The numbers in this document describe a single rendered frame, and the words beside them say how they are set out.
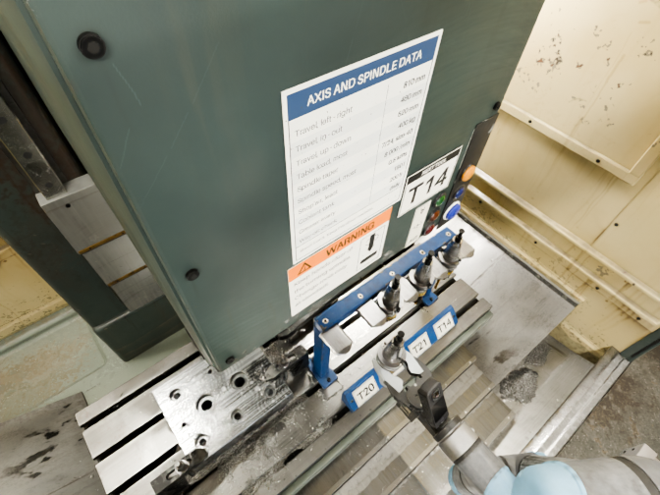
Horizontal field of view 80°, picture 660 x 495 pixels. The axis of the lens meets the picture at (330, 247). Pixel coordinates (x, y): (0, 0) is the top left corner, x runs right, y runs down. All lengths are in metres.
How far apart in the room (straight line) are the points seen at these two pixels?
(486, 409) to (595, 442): 1.06
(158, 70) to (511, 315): 1.49
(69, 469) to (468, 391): 1.28
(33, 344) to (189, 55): 1.76
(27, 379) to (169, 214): 1.62
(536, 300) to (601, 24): 0.89
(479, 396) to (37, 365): 1.60
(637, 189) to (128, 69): 1.27
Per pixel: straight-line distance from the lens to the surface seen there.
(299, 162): 0.33
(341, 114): 0.33
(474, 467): 0.92
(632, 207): 1.38
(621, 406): 2.66
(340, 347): 0.92
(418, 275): 1.01
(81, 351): 1.83
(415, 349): 1.26
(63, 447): 1.62
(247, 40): 0.26
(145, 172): 0.26
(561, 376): 1.73
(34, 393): 1.84
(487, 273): 1.65
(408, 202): 0.52
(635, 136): 1.29
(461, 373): 1.51
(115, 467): 1.28
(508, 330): 1.60
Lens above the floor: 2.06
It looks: 53 degrees down
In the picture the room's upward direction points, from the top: 3 degrees clockwise
